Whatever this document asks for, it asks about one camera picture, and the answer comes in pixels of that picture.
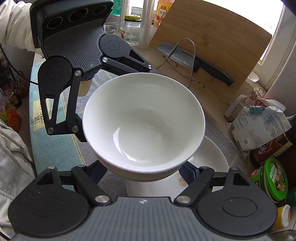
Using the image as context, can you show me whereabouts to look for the white floral plate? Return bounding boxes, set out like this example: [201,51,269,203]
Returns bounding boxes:
[126,137,229,199]

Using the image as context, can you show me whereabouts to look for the white bowl pink flowers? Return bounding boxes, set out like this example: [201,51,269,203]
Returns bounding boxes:
[83,73,205,173]

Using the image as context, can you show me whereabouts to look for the blue grey checked towel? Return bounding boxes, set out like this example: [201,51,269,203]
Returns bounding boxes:
[28,61,246,197]

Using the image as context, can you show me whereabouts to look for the clear glass mug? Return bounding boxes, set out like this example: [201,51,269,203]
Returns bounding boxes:
[103,22,119,35]

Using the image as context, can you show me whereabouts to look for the green soap pump bottle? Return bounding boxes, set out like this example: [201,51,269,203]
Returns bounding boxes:
[111,0,121,16]

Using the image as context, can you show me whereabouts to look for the beige jacket sleeve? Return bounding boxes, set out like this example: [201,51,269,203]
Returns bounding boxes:
[0,0,43,55]

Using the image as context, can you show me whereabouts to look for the glass jar green lid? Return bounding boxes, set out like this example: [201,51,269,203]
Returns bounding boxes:
[120,15,142,46]

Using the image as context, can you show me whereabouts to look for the clear plastic wrap roll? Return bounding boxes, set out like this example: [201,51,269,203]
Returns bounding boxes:
[119,0,130,26]

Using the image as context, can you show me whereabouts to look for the dark soy sauce bottle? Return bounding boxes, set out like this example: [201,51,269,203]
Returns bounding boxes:
[249,114,295,168]

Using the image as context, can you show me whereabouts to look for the green lidded sauce jar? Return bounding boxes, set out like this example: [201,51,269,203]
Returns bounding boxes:
[248,157,288,203]

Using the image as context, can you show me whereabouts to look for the white plastic food bag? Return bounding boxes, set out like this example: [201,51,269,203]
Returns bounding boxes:
[227,106,292,153]

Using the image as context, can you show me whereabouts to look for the tall plastic cup stack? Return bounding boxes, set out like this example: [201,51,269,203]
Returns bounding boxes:
[138,0,155,48]

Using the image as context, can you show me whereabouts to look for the yellow lidded spice jar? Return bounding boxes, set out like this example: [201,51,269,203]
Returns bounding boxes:
[271,204,290,232]

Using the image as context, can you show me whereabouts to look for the orange cooking wine jug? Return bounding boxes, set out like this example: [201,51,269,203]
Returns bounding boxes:
[154,0,174,28]

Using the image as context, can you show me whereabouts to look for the bamboo cutting board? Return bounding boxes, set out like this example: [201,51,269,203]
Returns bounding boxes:
[149,1,272,104]

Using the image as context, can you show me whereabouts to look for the black handled kitchen knife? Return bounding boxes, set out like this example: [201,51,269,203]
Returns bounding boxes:
[170,47,235,87]

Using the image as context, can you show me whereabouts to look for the metal wire rack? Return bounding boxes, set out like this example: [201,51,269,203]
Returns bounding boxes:
[156,38,207,88]

